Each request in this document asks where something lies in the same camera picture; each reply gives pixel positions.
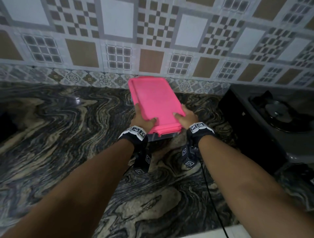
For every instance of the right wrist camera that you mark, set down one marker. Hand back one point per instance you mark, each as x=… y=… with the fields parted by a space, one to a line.
x=189 y=155

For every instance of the black gas stove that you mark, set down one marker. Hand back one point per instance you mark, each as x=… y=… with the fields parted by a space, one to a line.
x=260 y=127

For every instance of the person's right forearm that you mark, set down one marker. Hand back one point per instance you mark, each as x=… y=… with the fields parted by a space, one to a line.
x=250 y=191

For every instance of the person's left hand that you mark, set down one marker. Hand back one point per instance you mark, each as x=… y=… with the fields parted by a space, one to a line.
x=141 y=122

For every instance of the person's left forearm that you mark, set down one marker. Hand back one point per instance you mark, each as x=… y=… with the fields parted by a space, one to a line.
x=73 y=191

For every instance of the pink lidded plastic container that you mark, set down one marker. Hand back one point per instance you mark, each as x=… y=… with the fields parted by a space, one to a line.
x=154 y=98

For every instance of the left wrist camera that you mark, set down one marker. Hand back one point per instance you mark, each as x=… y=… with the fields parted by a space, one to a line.
x=143 y=160

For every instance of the person's right hand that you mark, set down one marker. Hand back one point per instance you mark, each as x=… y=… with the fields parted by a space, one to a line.
x=189 y=120

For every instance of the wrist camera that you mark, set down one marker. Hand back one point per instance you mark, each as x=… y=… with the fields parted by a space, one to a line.
x=143 y=160
x=189 y=155

